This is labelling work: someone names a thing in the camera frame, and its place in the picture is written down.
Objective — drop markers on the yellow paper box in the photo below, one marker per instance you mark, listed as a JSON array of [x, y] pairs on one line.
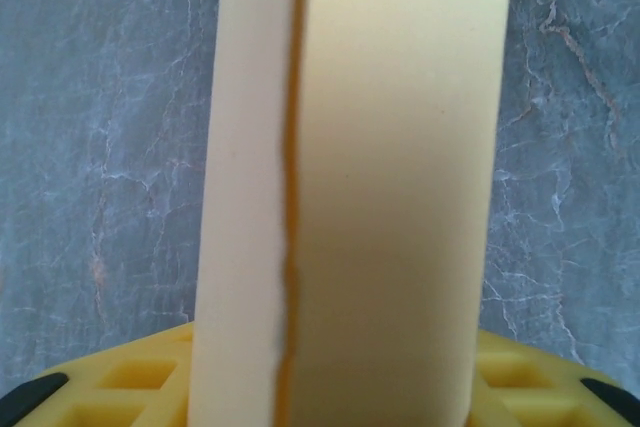
[[375, 172]]

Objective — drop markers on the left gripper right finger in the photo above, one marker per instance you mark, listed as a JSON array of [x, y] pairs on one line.
[[540, 392]]

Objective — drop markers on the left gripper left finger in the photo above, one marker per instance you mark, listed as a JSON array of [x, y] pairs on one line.
[[100, 392]]

